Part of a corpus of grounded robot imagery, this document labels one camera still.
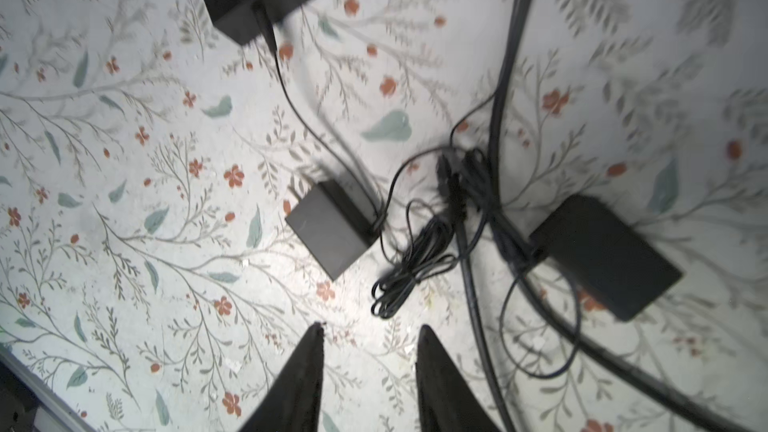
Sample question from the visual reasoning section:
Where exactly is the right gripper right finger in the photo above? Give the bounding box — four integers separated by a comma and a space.
415, 325, 499, 432

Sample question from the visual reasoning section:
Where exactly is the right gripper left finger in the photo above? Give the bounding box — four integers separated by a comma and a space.
240, 322, 324, 432

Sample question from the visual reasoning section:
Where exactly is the black power adapter with cord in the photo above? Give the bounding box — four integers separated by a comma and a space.
251, 0, 481, 320

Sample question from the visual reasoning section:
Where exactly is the floral patterned table mat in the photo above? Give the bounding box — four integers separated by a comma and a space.
1, 0, 767, 431

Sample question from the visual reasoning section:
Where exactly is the thick black ethernet cable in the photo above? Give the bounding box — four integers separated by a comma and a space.
437, 0, 768, 432

